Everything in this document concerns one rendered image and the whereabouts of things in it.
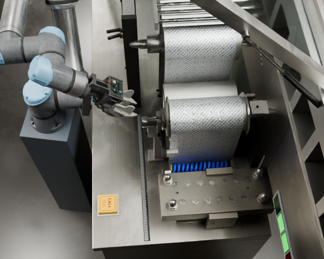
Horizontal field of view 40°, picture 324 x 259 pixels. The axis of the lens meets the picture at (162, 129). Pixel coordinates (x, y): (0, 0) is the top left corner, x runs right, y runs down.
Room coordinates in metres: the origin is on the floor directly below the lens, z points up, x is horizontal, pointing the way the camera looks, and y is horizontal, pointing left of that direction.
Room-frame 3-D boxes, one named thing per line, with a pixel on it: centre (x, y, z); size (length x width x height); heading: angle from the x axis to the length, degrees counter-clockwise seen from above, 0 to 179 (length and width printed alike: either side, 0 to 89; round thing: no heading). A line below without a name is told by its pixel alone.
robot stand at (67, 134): (0.95, 0.48, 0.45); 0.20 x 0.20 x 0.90; 84
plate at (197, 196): (0.59, -0.20, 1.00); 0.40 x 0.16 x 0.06; 96
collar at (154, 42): (1.00, 0.03, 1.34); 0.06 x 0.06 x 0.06; 6
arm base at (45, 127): (0.95, 0.48, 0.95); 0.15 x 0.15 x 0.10
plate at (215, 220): (0.50, -0.22, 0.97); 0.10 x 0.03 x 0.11; 96
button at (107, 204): (0.57, 0.20, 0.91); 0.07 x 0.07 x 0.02; 6
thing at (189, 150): (0.71, -0.14, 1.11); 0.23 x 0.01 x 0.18; 96
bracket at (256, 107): (0.78, -0.32, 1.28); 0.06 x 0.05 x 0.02; 96
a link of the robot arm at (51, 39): (0.83, 0.34, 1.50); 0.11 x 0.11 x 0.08; 8
